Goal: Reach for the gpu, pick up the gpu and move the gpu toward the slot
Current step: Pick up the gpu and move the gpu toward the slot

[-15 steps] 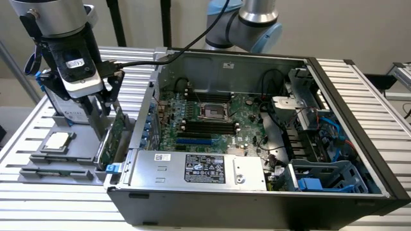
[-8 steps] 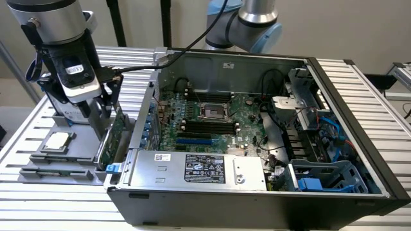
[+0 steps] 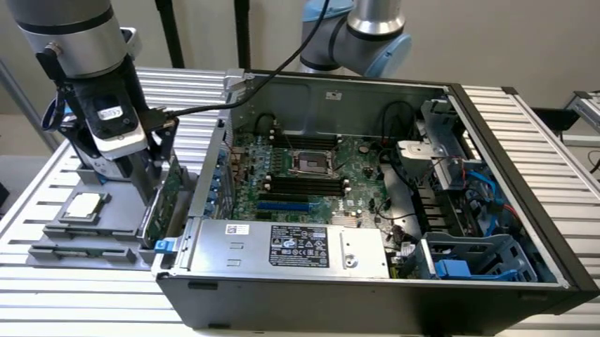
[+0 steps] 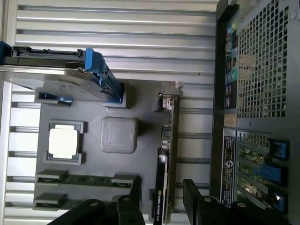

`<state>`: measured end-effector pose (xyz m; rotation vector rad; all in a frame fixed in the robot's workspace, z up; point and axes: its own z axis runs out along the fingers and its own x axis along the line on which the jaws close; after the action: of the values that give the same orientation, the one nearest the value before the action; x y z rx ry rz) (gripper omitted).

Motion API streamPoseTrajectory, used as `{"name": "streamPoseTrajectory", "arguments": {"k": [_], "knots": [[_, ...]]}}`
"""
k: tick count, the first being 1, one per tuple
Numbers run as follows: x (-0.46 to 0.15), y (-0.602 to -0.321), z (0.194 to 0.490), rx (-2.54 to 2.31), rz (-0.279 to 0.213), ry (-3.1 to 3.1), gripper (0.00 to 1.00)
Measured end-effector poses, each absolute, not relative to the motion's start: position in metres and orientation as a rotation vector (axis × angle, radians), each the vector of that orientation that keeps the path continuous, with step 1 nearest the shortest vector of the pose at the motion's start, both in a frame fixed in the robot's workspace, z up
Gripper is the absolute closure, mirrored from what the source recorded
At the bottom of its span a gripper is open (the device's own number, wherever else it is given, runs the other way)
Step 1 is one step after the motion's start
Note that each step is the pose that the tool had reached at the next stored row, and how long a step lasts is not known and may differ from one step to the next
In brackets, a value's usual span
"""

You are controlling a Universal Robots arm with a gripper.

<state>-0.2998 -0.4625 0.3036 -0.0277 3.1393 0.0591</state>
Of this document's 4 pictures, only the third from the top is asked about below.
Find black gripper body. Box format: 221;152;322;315
62;67;154;140

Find green gpu card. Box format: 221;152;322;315
134;154;190;247

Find black RAM slot bank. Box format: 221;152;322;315
268;174;350;198
270;133;340;149

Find blue expansion slot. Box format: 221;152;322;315
257;201;314;214

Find black expansion slot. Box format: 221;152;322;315
257;211;312;221

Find silver CPU chip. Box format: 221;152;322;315
62;192;111;221

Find grey parts rack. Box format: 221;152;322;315
26;164;199;272

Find green RAM stick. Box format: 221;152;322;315
44;227;137;235

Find black stand pole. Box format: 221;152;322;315
158;0;186;69
234;0;253;69

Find CPU socket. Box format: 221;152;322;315
289;148;338;177

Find silver power supply unit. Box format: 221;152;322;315
186;218;392;279

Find green motherboard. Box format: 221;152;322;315
223;128;411;244

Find silver chipset heatsink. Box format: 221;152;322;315
332;214;361;230

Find black open PC case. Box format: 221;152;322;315
150;67;600;337

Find metal disk bay cage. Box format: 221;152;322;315
392;98;485;192

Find blue drive cage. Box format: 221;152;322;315
416;230;539;282

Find aluminium side table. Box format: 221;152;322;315
559;90;600;145

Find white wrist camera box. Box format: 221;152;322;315
90;127;149;162

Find blue looped cable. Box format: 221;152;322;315
40;93;68;133

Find black internal power wire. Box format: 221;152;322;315
380;100;417;166
254;112;278;138

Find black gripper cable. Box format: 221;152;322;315
141;0;358;130

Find blue SATA wire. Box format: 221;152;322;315
461;167;508;213

